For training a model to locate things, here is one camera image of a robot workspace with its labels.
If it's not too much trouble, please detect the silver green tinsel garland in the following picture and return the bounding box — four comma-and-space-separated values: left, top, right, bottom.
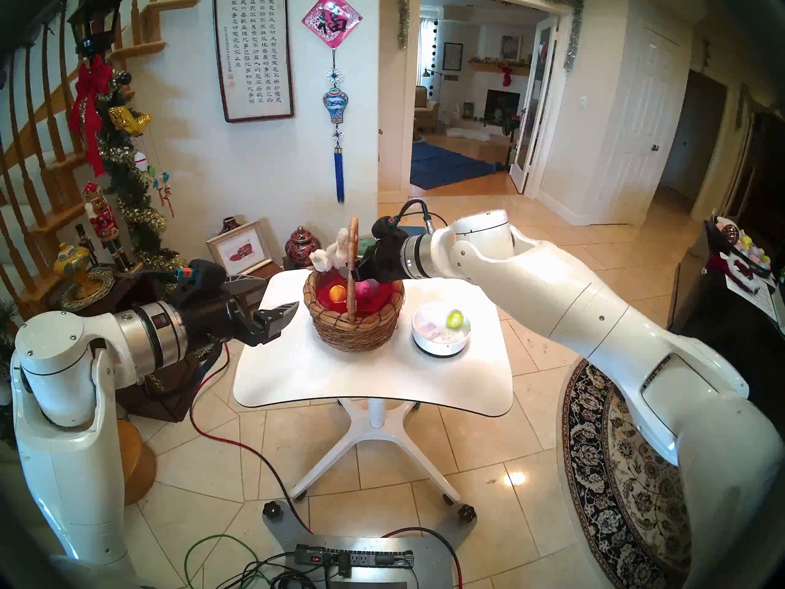
397, 0, 584, 73

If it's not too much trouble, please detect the wicker basket with handle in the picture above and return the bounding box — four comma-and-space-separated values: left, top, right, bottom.
304, 217, 407, 352

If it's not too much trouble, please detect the red ribbon bow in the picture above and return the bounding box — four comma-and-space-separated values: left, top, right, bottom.
67, 54, 114, 177

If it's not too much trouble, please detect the red cable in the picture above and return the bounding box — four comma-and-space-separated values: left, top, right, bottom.
189, 342, 464, 589

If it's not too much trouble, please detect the patterned oriental rug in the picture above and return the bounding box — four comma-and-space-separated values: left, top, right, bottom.
555, 360, 694, 589

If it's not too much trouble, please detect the framed calligraphy scroll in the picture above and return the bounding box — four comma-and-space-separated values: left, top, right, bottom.
212, 0, 295, 123

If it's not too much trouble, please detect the white pedestal table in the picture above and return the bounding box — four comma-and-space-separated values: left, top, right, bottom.
233, 268, 515, 506

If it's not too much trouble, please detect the red diamond fu decoration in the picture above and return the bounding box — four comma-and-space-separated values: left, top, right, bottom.
301, 0, 363, 50

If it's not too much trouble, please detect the green cable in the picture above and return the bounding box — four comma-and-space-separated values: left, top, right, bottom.
184, 534, 261, 589

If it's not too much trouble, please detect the black fireplace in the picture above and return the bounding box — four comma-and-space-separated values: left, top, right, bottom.
483, 90, 521, 123

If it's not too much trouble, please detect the gold foil ornament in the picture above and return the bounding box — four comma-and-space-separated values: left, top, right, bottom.
109, 106, 152, 136

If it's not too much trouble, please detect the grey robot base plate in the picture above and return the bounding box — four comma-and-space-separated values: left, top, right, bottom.
262, 501, 478, 589

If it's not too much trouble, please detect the white bowl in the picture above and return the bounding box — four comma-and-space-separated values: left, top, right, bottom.
411, 303, 472, 358

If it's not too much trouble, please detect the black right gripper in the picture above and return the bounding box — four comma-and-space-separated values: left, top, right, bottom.
354, 233, 408, 286

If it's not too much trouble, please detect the black floor fan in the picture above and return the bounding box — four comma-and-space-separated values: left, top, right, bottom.
502, 115, 522, 168

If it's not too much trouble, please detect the red mesh basket lining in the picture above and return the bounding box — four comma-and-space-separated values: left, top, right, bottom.
316, 269, 400, 317

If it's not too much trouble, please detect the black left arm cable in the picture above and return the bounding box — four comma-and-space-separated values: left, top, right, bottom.
138, 341, 231, 398

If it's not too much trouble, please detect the red cloisonne jar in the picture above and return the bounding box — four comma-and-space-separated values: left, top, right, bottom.
284, 226, 321, 268

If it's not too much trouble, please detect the white panel door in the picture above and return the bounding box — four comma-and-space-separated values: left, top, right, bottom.
592, 23, 681, 226

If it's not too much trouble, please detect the glass french door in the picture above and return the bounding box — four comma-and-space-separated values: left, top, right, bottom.
508, 16, 560, 194

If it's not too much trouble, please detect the round wooden stool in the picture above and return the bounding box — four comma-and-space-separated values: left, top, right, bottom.
117, 419, 158, 506

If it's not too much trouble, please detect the blue floor rug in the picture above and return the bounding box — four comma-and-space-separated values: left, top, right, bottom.
409, 141, 500, 191

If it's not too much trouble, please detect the white framed picture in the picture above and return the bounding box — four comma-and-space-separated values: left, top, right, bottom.
205, 220, 274, 275

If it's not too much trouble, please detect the blue tassel vase ornament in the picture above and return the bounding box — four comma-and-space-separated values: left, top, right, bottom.
323, 49, 350, 204

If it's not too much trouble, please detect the yellow ornate vase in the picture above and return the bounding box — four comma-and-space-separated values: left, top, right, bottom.
53, 243, 102, 297

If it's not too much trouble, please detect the red nutcracker figure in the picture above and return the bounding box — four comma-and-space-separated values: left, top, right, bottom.
83, 182, 132, 271

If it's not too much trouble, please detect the white plush bunny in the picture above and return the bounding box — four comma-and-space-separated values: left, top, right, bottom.
308, 228, 350, 272

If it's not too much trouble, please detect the green christmas garland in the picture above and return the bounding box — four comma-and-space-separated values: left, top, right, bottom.
95, 69, 188, 275

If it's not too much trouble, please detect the black lantern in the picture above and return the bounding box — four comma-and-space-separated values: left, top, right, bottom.
66, 0, 126, 58

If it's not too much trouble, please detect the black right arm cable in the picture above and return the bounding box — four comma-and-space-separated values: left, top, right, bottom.
396, 199, 450, 234

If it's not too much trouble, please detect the black power strip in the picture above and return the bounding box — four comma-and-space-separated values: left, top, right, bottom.
294, 545, 415, 570

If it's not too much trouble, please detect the yellow armchair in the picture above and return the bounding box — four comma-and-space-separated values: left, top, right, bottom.
415, 86, 440, 131

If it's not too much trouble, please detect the ornate brass round tray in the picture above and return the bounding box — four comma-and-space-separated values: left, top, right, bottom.
58, 269, 117, 312

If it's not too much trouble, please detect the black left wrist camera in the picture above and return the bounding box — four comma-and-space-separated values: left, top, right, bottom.
174, 260, 228, 297

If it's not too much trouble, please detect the wooden staircase railing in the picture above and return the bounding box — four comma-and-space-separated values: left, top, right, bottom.
0, 0, 200, 325

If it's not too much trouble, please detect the small black nutcracker figure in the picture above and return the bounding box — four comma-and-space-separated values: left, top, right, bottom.
74, 223, 99, 266

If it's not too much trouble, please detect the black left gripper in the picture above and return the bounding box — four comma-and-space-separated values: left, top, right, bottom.
180, 274, 300, 353

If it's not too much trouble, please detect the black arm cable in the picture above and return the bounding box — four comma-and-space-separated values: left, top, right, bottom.
138, 341, 231, 398
396, 199, 450, 234

